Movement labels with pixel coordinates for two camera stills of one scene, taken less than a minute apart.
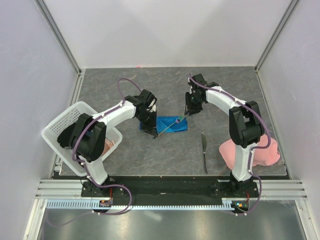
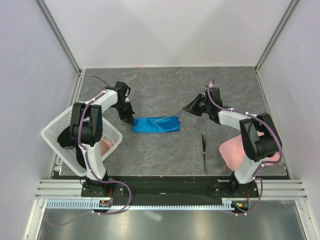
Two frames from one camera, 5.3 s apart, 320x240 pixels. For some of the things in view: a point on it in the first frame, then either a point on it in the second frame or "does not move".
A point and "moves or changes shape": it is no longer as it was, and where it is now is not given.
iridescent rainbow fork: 178,120 -> 179,113
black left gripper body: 147,120 -> 125,110
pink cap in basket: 108,143 does not move
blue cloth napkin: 164,122 moves or changes shape
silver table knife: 204,143 does not move
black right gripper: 189,107 -> 191,107
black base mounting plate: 172,190 does not move
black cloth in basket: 64,135 does not move
